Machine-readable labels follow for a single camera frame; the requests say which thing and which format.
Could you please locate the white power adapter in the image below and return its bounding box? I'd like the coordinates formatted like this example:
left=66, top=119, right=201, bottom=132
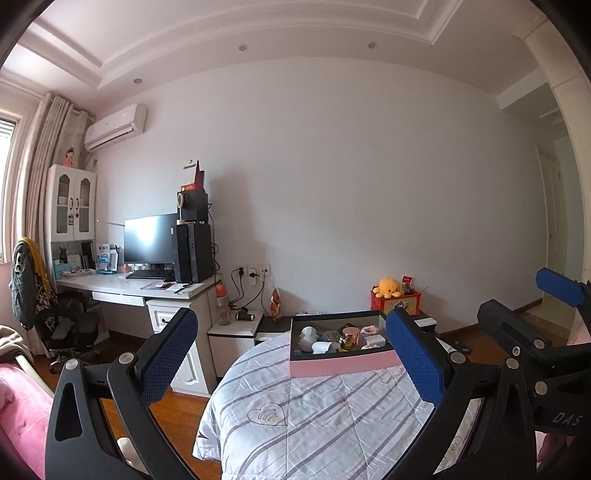
left=363, top=334, right=387, bottom=349

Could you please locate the red cartoon box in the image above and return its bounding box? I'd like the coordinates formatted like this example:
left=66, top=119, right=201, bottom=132
left=370, top=291, right=422, bottom=315

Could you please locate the white desk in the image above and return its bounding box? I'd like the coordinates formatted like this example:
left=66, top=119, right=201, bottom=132
left=56, top=274, right=217, bottom=397

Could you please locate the pink block donut model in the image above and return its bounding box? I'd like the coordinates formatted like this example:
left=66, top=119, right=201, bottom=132
left=360, top=325, right=381, bottom=337

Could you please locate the rose gold lidded jar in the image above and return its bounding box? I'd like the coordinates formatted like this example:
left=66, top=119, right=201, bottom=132
left=341, top=326, right=362, bottom=351

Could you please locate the orange cap bottle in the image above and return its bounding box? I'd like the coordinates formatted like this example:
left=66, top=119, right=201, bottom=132
left=214, top=282, right=231, bottom=326

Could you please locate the yellow octopus plush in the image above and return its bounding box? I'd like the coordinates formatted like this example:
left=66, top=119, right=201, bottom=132
left=372, top=277, right=403, bottom=300

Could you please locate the black office chair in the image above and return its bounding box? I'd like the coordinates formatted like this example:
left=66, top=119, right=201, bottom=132
left=9, top=237, right=101, bottom=374

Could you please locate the black computer tower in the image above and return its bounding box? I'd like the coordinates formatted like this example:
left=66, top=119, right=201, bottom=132
left=173, top=222, right=214, bottom=283

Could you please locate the pink and green storage box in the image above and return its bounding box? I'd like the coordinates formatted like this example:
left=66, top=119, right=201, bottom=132
left=288, top=310, right=402, bottom=378

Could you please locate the striped white bed sheet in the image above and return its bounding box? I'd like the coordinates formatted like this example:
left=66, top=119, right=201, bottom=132
left=192, top=329, right=486, bottom=480

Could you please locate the black computer monitor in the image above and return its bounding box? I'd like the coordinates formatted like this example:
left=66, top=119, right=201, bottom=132
left=124, top=213, right=177, bottom=264

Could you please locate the dark low side shelf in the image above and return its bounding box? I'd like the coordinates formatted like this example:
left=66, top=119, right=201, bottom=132
left=206, top=309, right=438, bottom=379

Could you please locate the black speaker box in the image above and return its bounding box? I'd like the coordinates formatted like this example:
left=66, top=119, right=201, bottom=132
left=177, top=190, right=208, bottom=224

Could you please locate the white glass door cabinet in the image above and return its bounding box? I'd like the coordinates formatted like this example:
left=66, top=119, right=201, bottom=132
left=45, top=165, right=97, bottom=243

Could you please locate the white air conditioner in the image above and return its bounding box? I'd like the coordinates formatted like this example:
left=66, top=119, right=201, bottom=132
left=84, top=104, right=147, bottom=152

